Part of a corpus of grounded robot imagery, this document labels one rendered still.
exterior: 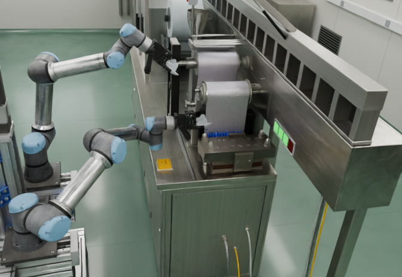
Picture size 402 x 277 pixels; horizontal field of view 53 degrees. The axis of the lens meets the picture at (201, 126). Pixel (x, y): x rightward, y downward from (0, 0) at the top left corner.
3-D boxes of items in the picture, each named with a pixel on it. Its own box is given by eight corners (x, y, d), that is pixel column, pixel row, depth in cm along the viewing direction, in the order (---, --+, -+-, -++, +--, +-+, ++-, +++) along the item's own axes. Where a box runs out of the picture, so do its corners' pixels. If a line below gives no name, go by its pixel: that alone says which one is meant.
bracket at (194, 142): (185, 143, 240) (188, 97, 226) (195, 142, 242) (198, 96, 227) (186, 147, 236) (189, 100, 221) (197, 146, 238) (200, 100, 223)
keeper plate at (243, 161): (232, 170, 217) (234, 152, 212) (249, 168, 219) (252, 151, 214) (233, 172, 215) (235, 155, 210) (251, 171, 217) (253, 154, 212)
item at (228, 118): (204, 134, 226) (206, 105, 217) (243, 132, 231) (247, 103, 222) (204, 134, 226) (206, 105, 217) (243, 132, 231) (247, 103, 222)
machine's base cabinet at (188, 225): (131, 113, 461) (130, 40, 419) (186, 110, 475) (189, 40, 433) (159, 300, 248) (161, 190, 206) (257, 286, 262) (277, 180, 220)
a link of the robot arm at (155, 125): (145, 127, 220) (144, 114, 216) (164, 127, 222) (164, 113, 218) (146, 135, 213) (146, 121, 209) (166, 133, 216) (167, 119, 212)
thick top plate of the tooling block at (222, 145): (197, 146, 224) (197, 137, 221) (264, 142, 233) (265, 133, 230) (203, 163, 211) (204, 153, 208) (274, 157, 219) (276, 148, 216)
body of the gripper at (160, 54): (173, 56, 202) (155, 41, 197) (163, 69, 204) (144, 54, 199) (171, 51, 209) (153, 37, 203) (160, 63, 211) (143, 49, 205)
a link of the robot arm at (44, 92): (26, 151, 218) (28, 57, 192) (34, 136, 231) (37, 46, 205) (49, 154, 219) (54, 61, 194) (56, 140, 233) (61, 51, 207)
